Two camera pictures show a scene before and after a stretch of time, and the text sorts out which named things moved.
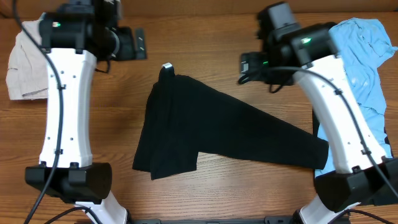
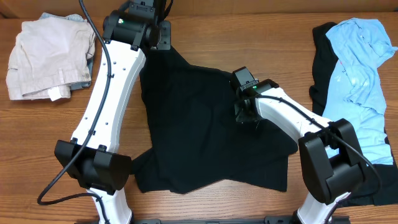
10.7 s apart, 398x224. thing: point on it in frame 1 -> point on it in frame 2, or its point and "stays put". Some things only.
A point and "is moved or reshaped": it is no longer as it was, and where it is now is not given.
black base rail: [240, 220] stays put
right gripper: [252, 69] -> [240, 117]
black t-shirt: [182, 116] is moved or reshaped
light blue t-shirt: [361, 45] stays put
